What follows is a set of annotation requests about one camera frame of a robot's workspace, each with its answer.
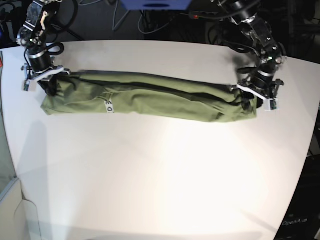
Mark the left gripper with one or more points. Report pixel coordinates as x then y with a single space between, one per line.
262 87

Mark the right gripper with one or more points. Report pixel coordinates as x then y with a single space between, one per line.
48 78

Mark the green T-shirt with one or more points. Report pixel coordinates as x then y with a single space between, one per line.
146 94

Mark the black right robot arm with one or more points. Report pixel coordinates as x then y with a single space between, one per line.
39 68

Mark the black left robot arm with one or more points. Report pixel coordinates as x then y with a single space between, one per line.
270 55

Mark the black power strip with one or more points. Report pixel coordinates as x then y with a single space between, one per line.
208 16

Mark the blue box overhead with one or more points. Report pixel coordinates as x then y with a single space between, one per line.
156 5

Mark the black OpenArm base box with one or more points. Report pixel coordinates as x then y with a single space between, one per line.
302 219

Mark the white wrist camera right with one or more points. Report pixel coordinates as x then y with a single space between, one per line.
30 85

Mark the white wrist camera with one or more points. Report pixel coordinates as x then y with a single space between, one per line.
270 104
30 85

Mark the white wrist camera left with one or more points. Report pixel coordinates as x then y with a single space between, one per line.
270 104

